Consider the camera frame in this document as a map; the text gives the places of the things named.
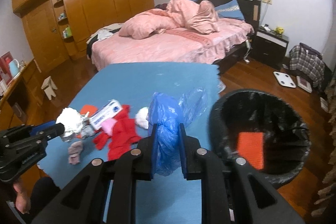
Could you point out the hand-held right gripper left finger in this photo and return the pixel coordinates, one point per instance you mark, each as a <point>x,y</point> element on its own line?
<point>154,153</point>

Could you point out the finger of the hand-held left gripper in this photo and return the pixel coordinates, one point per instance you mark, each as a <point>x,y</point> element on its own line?
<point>56,129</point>
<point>39,129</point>

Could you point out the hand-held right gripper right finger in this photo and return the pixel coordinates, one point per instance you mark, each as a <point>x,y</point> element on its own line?
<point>183,155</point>

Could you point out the aluminium foil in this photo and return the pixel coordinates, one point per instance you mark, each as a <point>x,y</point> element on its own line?
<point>71,136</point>

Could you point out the white tissue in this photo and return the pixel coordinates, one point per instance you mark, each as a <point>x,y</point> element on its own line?
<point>71,116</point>

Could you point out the white paper bundle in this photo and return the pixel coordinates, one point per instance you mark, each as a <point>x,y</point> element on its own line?
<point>141,117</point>

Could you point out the red cloth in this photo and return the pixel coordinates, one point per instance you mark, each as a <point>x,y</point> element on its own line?
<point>120,134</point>

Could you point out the white and blue cardboard box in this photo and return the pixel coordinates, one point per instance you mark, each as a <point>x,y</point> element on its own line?
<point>105,112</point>

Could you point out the black bin with liner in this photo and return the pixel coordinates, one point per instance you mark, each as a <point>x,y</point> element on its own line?
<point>216,114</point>

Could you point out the person's left hand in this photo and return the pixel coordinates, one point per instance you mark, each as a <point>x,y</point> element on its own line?
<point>22,197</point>

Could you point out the grey pink sock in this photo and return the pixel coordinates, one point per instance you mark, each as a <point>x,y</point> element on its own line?
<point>75,153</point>

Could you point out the orange sponge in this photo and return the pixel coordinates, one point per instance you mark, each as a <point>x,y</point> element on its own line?
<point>88,109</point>
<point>250,150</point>

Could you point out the person's leg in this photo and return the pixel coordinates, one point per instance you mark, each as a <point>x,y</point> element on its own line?
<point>44,190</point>

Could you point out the wooden sideboard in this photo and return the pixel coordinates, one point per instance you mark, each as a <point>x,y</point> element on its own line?
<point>23,82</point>

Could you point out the translucent light blue plastic bag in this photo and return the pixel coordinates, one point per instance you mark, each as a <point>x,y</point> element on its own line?
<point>193,106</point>

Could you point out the pink cloth piece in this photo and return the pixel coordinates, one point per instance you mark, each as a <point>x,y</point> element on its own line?
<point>108,125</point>

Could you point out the light blue kettle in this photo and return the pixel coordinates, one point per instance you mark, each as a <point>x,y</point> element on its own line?
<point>15,68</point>

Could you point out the red box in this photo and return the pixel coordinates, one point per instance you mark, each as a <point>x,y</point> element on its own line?
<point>5,66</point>

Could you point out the blue table mat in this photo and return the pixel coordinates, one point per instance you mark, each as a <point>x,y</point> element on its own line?
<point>147,79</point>

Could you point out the bed with pink sheet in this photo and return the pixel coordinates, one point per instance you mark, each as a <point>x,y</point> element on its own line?
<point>162,48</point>

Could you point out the pile of clothes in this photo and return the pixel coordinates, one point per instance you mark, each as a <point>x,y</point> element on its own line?
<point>105,34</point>

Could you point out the white bathroom scale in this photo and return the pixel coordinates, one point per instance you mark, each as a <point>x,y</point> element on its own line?
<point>284,79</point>

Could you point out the pink duvet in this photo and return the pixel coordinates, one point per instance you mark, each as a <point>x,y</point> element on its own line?
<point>147,22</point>

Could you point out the dark nightstand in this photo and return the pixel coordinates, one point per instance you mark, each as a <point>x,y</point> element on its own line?
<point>267,48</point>

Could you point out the white framed picture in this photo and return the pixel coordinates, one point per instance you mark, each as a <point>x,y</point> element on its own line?
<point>304,83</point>

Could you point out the patterned curtain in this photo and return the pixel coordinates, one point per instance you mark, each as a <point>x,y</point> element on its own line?
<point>329,187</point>

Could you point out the small white box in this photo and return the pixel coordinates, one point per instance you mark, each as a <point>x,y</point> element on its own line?
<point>324,104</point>

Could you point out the white telephone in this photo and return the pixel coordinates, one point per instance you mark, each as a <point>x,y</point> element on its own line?
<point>266,28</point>

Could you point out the blue patterned pillow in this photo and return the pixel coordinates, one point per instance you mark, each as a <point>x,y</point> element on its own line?
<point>231,9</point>

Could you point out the plaid bag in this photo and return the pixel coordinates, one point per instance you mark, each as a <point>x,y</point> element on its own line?
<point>307,61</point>

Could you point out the yellow toy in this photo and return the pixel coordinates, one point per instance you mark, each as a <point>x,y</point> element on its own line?
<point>279,30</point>

